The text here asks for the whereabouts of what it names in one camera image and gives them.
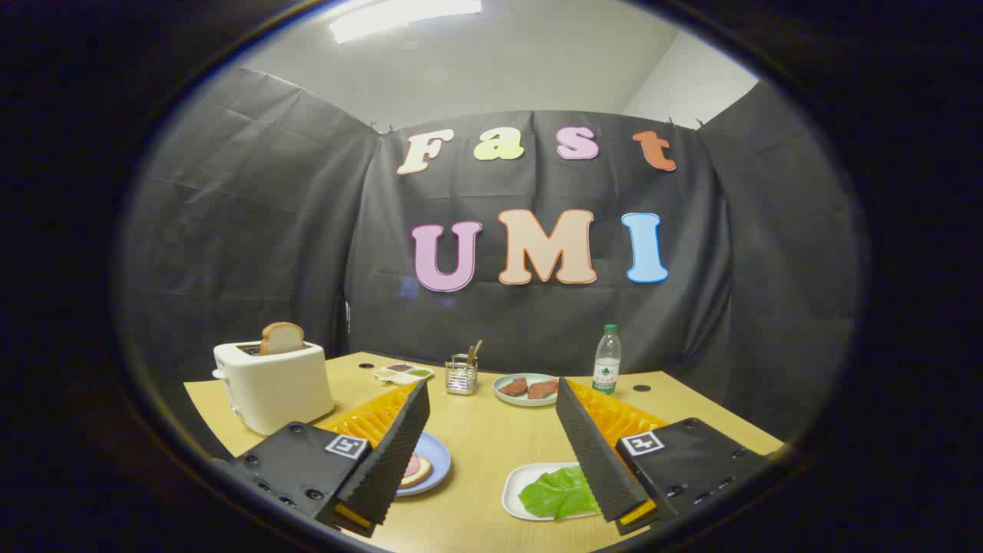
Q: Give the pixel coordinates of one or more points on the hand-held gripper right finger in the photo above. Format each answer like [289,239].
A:
[595,453]

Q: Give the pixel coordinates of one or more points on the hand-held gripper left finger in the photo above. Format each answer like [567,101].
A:
[399,453]

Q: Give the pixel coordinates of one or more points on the sandwich with ham slice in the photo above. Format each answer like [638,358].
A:
[413,471]

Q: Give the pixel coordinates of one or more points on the blue plate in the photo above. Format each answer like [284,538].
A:
[435,461]

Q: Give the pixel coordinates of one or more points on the green lettuce leaf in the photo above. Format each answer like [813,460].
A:
[559,493]

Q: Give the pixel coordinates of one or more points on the white rectangular plate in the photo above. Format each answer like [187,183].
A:
[522,484]

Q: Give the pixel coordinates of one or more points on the white sauce tray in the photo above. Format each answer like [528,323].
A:
[403,373]

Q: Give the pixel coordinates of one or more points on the brown meat patty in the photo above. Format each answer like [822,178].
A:
[542,389]
[514,386]

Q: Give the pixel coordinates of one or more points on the clear plastic water bottle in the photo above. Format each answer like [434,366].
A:
[607,365]

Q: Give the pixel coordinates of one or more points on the metal mesh utensil holder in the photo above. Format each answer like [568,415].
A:
[461,376]

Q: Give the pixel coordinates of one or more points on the pale green round plate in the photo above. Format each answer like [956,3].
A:
[507,396]

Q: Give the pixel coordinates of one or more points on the white toaster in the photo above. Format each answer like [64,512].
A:
[276,384]

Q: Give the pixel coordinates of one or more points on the bread slice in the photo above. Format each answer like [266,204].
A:
[282,338]

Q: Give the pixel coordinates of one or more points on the black backdrop cloth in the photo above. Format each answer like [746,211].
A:
[253,230]

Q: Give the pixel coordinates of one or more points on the ceiling light panel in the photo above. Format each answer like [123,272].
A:
[399,15]

